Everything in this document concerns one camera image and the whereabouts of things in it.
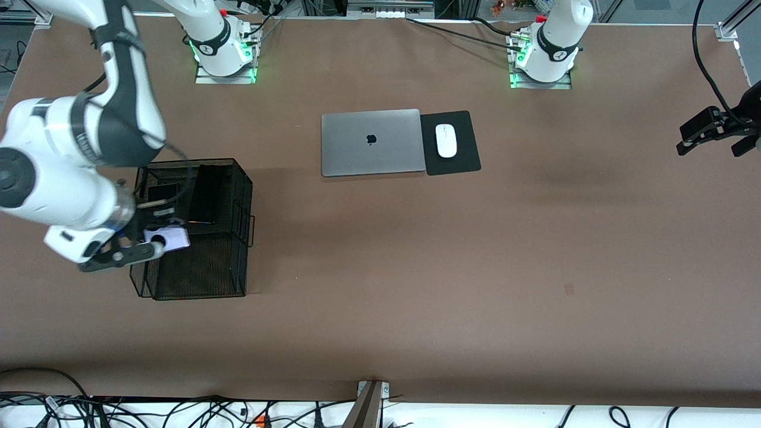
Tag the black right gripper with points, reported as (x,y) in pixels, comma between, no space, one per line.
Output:
(143,220)

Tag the black mesh two-tier tray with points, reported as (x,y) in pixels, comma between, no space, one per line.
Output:
(226,273)

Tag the aluminium frame rail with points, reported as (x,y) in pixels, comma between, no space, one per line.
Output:
(12,18)

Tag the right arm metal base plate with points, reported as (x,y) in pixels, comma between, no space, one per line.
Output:
(205,79)

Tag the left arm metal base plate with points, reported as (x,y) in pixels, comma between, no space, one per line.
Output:
(517,84)

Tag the black mouse pad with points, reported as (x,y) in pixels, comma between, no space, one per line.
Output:
(467,148)

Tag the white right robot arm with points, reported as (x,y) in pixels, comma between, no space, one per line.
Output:
(59,190)

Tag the small black flip phone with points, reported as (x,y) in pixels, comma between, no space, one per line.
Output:
(163,193)

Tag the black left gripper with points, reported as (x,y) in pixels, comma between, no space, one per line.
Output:
(750,105)

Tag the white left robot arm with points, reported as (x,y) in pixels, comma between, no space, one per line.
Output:
(556,47)

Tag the silver closed laptop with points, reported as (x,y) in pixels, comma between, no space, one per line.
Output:
(357,154)

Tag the small colourful toys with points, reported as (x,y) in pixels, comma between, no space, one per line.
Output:
(511,6)

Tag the aluminium frame profile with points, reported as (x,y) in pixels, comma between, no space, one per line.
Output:
(728,30)

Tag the tall black smartphone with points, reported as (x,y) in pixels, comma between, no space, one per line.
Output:
(208,193)

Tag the lavender flip phone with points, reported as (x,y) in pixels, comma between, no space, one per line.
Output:
(175,239)

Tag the white computer mouse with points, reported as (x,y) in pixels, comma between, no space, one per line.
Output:
(446,142)

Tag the grey power strip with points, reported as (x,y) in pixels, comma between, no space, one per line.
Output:
(389,13)

